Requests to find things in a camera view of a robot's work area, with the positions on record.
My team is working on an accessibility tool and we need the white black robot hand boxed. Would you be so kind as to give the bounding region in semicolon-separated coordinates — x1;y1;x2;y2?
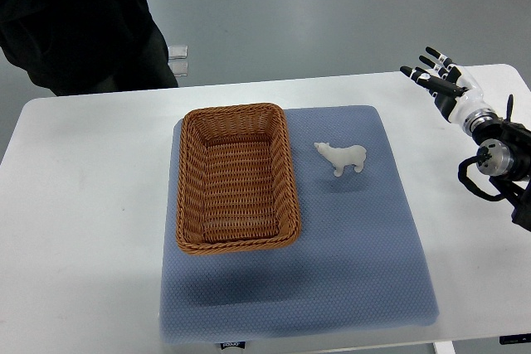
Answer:
400;46;497;135

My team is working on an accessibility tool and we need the white bear figurine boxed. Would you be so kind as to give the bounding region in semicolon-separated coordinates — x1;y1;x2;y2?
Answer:
314;143;367;177

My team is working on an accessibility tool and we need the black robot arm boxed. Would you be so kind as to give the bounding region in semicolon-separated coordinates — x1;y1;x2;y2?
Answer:
457;95;530;230

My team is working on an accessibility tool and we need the brown wicker basket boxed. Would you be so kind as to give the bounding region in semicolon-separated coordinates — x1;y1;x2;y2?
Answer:
175;103;302;255

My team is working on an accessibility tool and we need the blue quilted mat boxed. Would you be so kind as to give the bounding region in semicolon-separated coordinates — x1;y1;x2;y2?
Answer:
159;105;438;345

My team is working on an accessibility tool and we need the black table control panel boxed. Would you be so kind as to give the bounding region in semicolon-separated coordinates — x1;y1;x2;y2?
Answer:
499;334;531;345

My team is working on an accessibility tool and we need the upper metal floor plate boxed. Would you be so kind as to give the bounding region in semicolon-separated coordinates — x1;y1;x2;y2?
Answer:
168;45;188;60

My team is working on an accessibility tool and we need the black label under mat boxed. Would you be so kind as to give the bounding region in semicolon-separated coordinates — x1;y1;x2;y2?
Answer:
220;342;246;350

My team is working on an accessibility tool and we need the person in black clothes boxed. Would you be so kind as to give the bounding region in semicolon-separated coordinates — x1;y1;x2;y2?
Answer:
1;0;178;96

